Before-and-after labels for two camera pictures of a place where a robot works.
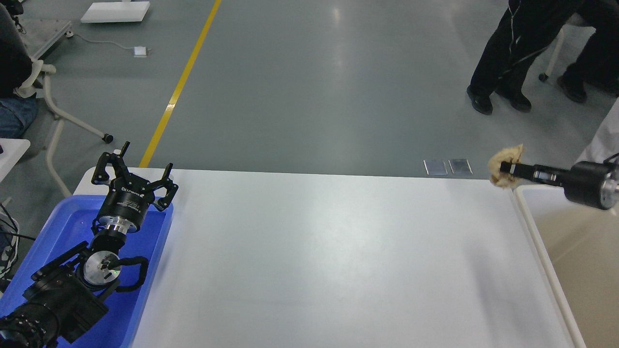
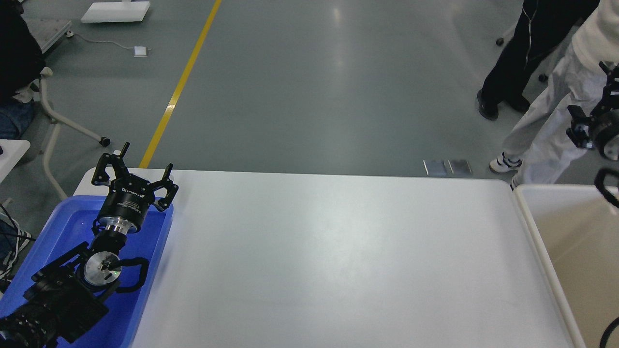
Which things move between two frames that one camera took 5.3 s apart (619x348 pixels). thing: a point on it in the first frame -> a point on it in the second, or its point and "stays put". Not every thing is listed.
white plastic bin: (579, 245) stays put
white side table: (13, 149) stays put
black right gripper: (589, 183) -> (603, 125)
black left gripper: (130, 196) stays put
